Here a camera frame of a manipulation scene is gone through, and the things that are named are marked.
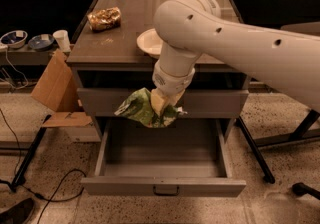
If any blue bowl left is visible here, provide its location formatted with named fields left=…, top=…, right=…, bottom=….
left=0, top=30, right=28, bottom=49

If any brown cardboard box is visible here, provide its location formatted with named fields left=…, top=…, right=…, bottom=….
left=31, top=50, right=92, bottom=128

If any white paper bowl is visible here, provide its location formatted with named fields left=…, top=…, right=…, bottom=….
left=137, top=28, right=163, bottom=59

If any closed upper grey drawer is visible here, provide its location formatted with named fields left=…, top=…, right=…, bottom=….
left=77, top=88, right=248, bottom=118

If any blue bowl right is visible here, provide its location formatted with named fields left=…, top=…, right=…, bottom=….
left=28, top=34, right=54, bottom=51

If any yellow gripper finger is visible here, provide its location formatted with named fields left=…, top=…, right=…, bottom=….
left=170, top=90, right=185, bottom=106
left=151, top=88, right=170, bottom=116

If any black floor cable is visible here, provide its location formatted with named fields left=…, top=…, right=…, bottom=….
left=0, top=107, right=88, bottom=224

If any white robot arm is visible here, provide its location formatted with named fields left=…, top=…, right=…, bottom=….
left=152, top=0, right=320, bottom=112

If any green jalapeno chip bag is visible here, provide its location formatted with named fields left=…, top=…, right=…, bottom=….
left=114, top=88, right=186, bottom=128

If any open lower grey drawer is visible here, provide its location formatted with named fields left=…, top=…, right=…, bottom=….
left=82, top=119, right=246, bottom=197

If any black table leg left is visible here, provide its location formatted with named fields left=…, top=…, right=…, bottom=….
left=11, top=127, right=47, bottom=192

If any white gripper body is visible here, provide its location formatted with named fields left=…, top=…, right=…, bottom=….
left=152, top=62, right=195, bottom=96

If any black table leg right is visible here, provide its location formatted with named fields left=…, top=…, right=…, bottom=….
left=236, top=117, right=275, bottom=184

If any grey drawer cabinet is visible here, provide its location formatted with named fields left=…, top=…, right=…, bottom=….
left=67, top=0, right=249, bottom=136

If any brown gold snack bag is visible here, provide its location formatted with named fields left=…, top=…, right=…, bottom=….
left=87, top=7, right=121, bottom=32

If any blue bowl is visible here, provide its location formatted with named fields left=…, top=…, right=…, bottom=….
left=28, top=34, right=54, bottom=51
left=0, top=30, right=28, bottom=49

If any dark object floor corner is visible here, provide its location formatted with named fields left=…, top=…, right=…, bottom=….
left=0, top=198, right=35, bottom=224

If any grey side shelf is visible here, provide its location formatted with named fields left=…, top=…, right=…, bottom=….
left=0, top=46, right=60, bottom=66

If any black table leg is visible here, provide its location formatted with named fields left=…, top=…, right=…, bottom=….
left=236, top=117, right=275, bottom=184
left=11, top=127, right=47, bottom=192

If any white paper cup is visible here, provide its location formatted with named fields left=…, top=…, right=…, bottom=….
left=53, top=30, right=71, bottom=53

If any black caster foot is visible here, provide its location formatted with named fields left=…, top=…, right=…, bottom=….
left=292, top=182, right=320, bottom=200

